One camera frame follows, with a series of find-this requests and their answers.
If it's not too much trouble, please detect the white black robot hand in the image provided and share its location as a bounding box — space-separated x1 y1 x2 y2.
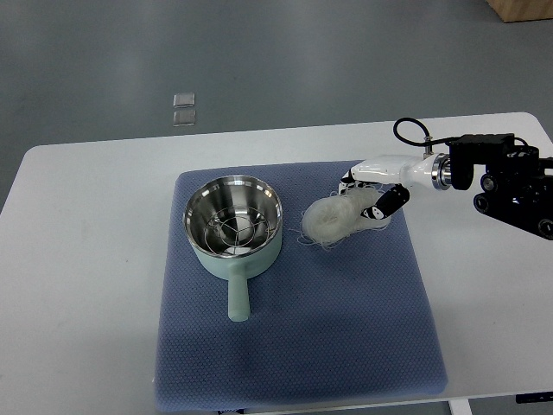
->
338 153 451 220

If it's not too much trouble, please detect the white vermicelli nest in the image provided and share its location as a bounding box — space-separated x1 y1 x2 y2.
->
297 187 391 250

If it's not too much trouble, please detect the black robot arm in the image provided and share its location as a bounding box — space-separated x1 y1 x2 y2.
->
392 118 552 240

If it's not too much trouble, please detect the mint green steel pot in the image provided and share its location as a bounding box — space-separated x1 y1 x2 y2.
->
183 176 283 322

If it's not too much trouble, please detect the blue textured mat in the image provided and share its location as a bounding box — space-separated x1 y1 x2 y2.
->
155 161 448 412

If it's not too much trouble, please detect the upper floor metal plate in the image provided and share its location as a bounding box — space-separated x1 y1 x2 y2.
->
173 93 195 108

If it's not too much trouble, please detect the floor metal plate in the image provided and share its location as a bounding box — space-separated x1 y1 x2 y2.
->
173 108 196 127
173 93 195 108

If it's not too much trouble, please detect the lower floor metal plate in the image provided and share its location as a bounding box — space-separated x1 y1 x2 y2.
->
173 108 196 127

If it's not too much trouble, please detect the white table leg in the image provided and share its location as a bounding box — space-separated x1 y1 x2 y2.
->
448 399 473 415

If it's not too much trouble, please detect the black table control panel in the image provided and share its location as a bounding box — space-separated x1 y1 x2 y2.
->
515 392 553 405

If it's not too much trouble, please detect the wire steaming rack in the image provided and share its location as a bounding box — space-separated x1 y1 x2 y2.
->
203 207 272 257

